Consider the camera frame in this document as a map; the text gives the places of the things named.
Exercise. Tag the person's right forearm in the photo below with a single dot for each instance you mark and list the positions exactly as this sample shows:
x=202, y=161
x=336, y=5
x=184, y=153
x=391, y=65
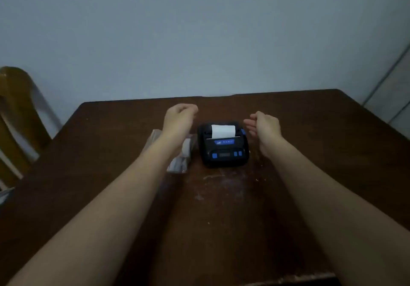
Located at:
x=336, y=218

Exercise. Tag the clear plastic bag of paper rolls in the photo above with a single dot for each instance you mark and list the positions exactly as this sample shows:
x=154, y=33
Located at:
x=179, y=154

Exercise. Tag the black portable receipt printer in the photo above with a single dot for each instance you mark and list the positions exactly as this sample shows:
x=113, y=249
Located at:
x=223, y=148

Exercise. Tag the person's left hand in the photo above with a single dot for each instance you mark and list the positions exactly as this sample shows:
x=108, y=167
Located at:
x=177, y=121

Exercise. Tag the person's left fingers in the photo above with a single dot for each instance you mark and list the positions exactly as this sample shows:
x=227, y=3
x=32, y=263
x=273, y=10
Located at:
x=191, y=109

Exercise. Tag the white receipt paper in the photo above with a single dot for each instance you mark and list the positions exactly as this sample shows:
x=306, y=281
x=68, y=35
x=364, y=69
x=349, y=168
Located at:
x=223, y=131

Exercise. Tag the person's right fingers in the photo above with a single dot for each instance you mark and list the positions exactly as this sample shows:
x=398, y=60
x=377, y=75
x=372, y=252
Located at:
x=250, y=125

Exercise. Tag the person's left forearm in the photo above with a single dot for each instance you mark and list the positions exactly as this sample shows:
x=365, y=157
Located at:
x=96, y=218

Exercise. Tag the wooden chair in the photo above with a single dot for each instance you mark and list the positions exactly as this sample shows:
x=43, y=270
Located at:
x=19, y=122

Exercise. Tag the person's right hand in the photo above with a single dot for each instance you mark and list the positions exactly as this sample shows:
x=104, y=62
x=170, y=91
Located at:
x=267, y=129

